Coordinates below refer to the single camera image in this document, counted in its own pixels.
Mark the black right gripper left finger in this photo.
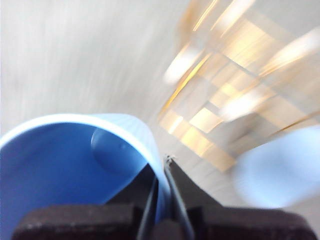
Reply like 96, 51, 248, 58
108, 163, 160, 240

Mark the blue ribbed plastic cup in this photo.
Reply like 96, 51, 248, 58
232, 124, 320, 209
0, 112, 174, 240

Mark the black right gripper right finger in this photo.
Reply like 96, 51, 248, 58
164, 154, 224, 240

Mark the gold wire cup rack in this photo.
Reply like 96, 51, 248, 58
157, 0, 320, 173

